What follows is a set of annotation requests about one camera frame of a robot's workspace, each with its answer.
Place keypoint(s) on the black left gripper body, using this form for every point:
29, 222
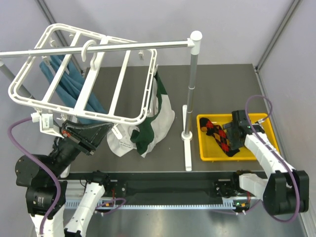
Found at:
70, 145

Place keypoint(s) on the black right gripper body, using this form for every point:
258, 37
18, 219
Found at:
234, 142

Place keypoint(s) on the red black argyle sock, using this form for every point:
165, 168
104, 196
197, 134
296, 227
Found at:
219, 135

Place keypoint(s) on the white and green cloth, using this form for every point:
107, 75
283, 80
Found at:
144, 137

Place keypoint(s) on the white plastic clip hanger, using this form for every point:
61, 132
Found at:
83, 42

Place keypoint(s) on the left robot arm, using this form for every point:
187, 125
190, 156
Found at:
46, 192

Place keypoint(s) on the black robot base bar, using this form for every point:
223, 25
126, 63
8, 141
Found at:
169, 188

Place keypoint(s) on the yellow plastic tray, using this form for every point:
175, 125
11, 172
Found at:
209, 149

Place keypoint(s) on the teal blue towel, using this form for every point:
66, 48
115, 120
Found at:
70, 84

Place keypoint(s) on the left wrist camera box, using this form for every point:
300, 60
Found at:
46, 124

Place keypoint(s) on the white cable duct strip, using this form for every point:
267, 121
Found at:
226, 204

